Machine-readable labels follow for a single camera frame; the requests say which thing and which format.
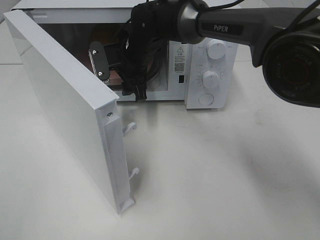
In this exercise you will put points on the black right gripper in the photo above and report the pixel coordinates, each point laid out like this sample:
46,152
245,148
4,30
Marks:
136,57

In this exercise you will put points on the toy hamburger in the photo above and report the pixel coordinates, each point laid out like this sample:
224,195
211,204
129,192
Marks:
107,33

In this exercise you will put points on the pink round plate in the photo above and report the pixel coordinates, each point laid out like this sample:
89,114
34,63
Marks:
114,81

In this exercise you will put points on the white microwave door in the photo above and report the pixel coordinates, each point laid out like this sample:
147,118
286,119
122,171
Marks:
79,106

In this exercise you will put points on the round white door button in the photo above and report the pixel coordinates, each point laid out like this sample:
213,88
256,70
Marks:
206,99

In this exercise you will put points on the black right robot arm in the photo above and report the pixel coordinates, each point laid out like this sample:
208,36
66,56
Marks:
284,41

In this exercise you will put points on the white warning label sticker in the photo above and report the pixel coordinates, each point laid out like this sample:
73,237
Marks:
179,59

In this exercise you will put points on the lower white timer knob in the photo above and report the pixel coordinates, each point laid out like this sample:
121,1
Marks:
210,79

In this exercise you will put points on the upper white power knob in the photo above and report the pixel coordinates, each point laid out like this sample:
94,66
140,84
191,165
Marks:
216,49

